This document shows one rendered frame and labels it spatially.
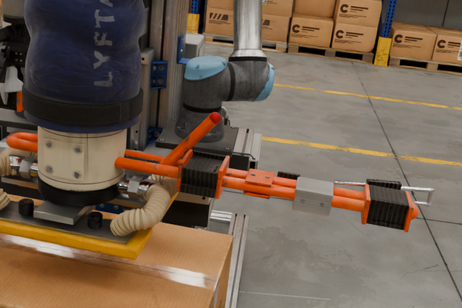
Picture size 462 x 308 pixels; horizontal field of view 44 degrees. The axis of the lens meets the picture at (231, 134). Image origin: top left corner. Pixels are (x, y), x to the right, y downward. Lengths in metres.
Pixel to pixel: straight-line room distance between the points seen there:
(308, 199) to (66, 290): 0.50
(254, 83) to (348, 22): 6.70
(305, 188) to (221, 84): 0.65
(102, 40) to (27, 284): 0.50
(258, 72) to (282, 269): 1.58
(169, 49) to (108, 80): 0.80
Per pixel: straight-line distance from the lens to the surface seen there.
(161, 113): 1.89
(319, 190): 1.08
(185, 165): 1.11
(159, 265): 1.27
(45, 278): 1.24
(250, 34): 1.71
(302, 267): 3.12
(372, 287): 3.10
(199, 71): 1.63
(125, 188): 1.17
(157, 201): 1.09
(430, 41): 8.59
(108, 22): 1.02
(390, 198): 1.10
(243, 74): 1.68
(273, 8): 8.23
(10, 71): 1.48
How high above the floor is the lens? 1.64
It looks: 20 degrees down
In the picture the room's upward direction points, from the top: 7 degrees clockwise
